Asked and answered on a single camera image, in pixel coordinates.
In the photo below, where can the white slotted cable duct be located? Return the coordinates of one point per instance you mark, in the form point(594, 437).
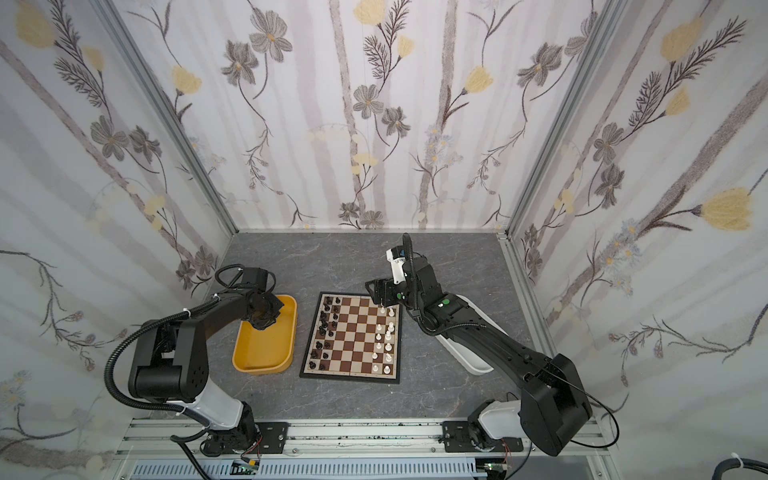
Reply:
point(381, 468)

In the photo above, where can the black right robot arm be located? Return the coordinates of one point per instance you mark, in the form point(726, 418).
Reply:
point(554, 405)

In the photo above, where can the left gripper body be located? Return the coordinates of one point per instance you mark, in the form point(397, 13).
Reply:
point(264, 310)

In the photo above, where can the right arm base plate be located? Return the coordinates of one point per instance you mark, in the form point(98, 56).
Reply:
point(461, 436)

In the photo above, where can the yellow plastic tray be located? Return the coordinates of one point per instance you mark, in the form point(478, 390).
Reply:
point(269, 351)

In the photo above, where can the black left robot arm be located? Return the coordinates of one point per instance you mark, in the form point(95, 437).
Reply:
point(170, 365)

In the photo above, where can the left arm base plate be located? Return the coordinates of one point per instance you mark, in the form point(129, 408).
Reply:
point(262, 437)

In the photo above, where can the brown folding chess board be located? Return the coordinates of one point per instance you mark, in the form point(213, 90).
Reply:
point(350, 341)

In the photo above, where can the aluminium mounting rail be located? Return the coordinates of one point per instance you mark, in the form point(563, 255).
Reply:
point(307, 439)

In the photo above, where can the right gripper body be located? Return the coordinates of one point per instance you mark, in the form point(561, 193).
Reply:
point(384, 288)

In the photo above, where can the white plastic tray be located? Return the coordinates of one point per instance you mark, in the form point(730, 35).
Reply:
point(470, 361)

